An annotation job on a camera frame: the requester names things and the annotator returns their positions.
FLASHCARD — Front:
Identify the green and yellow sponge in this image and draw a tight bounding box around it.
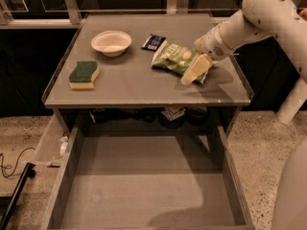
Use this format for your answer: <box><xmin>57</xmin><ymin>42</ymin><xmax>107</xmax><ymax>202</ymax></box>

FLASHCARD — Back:
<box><xmin>69</xmin><ymin>61</ymin><xmax>99</xmax><ymax>90</ymax></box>

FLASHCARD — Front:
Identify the orange fruit on ledge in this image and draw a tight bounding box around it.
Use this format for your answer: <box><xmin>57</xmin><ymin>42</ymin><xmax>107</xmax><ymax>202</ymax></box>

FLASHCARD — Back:
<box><xmin>299</xmin><ymin>9</ymin><xmax>307</xmax><ymax>20</ymax></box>

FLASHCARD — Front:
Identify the dark blue snack packet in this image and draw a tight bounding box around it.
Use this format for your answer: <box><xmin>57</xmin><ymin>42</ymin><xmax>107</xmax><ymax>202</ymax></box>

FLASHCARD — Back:
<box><xmin>141</xmin><ymin>34</ymin><xmax>166</xmax><ymax>52</ymax></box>

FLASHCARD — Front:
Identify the grey cabinet with drawer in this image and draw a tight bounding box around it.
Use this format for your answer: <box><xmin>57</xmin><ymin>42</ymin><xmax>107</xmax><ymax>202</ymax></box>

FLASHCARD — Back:
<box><xmin>43</xmin><ymin>13</ymin><xmax>253</xmax><ymax>130</ymax></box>

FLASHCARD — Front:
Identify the white paper bowl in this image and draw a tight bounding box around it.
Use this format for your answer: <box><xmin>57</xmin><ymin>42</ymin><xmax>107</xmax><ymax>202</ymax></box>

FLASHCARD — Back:
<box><xmin>91</xmin><ymin>31</ymin><xmax>132</xmax><ymax>58</ymax></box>

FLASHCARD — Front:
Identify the black cable on floor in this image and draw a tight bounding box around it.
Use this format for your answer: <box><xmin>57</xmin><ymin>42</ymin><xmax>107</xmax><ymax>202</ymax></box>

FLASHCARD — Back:
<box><xmin>0</xmin><ymin>147</ymin><xmax>36</xmax><ymax>179</ymax></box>

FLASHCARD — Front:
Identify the green jalapeno chip bag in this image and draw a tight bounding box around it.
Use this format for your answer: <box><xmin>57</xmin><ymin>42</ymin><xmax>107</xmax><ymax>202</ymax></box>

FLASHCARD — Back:
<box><xmin>152</xmin><ymin>42</ymin><xmax>203</xmax><ymax>76</ymax></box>

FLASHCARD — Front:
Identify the black metal bar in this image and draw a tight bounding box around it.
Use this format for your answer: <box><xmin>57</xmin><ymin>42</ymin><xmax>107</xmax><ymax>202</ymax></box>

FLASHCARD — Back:
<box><xmin>0</xmin><ymin>163</ymin><xmax>35</xmax><ymax>230</ymax></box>

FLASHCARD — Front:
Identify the dark clutter under tabletop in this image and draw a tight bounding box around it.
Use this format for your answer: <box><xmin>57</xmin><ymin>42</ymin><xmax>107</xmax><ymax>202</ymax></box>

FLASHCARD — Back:
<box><xmin>89</xmin><ymin>107</ymin><xmax>209</xmax><ymax>129</ymax></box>

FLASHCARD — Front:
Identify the open grey top drawer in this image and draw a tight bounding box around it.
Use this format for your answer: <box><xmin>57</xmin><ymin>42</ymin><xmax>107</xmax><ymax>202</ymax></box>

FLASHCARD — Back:
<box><xmin>41</xmin><ymin>125</ymin><xmax>254</xmax><ymax>230</ymax></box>

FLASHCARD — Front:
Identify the metal window frame rail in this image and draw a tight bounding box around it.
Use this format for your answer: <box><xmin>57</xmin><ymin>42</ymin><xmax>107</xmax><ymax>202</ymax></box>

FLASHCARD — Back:
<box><xmin>0</xmin><ymin>0</ymin><xmax>307</xmax><ymax>31</ymax></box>

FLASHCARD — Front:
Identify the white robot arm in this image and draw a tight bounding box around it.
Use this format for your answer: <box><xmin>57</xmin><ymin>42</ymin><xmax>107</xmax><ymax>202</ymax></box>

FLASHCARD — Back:
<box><xmin>181</xmin><ymin>0</ymin><xmax>307</xmax><ymax>230</ymax></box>

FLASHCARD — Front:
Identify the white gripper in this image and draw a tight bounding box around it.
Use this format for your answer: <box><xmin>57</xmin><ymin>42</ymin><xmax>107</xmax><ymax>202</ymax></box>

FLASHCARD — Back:
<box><xmin>181</xmin><ymin>24</ymin><xmax>237</xmax><ymax>85</ymax></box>

